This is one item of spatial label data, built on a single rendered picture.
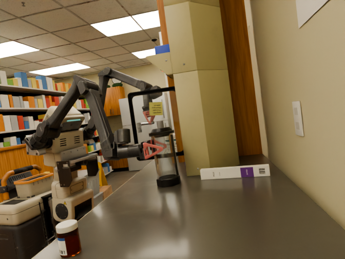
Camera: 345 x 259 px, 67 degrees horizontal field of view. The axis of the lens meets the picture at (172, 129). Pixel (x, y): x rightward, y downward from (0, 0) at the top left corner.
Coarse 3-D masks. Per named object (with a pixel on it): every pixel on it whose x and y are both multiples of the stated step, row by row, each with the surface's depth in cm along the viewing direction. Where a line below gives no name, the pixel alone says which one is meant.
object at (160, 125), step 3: (159, 123) 108; (162, 123) 108; (159, 126) 108; (162, 126) 108; (153, 129) 107; (156, 129) 106; (159, 129) 106; (162, 129) 105; (165, 129) 106; (168, 129) 107; (171, 129) 109; (150, 132) 109; (153, 132) 106; (156, 132) 105
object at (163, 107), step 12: (144, 96) 149; (156, 96) 148; (168, 96) 148; (144, 108) 149; (156, 108) 149; (168, 108) 149; (144, 120) 150; (156, 120) 149; (168, 120) 149; (144, 132) 150; (180, 132) 149; (180, 144) 149
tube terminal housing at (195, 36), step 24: (168, 24) 116; (192, 24) 114; (216, 24) 123; (192, 48) 115; (216, 48) 122; (192, 72) 115; (216, 72) 122; (192, 96) 116; (216, 96) 121; (192, 120) 117; (216, 120) 121; (192, 144) 118; (216, 144) 120; (192, 168) 119
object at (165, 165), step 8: (152, 136) 106; (160, 136) 105; (168, 136) 106; (160, 144) 105; (168, 144) 106; (160, 152) 106; (168, 152) 106; (160, 160) 106; (168, 160) 106; (160, 168) 106; (168, 168) 106; (176, 168) 108; (160, 176) 107; (168, 176) 106; (176, 176) 107
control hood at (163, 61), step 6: (156, 54) 118; (162, 54) 117; (168, 54) 116; (150, 60) 118; (156, 60) 118; (162, 60) 117; (168, 60) 117; (162, 66) 117; (168, 66) 117; (168, 72) 117
